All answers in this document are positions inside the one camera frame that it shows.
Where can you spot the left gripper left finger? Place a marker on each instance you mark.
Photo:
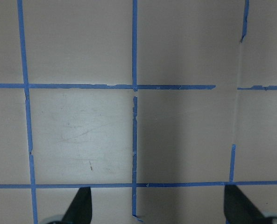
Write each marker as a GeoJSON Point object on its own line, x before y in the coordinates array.
{"type": "Point", "coordinates": [78, 212]}

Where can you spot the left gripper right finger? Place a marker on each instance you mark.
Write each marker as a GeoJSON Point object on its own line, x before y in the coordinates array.
{"type": "Point", "coordinates": [238, 209]}

